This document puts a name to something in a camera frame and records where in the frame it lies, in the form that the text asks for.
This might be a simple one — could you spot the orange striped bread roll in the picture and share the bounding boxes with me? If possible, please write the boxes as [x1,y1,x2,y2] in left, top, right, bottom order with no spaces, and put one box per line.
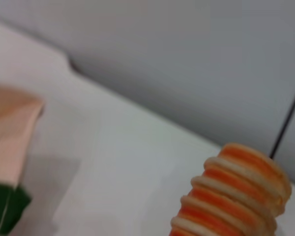
[170,142,293,236]

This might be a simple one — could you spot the cream handbag with green handles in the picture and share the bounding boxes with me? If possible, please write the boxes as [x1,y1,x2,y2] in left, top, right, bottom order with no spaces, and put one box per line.
[0,85,45,236]

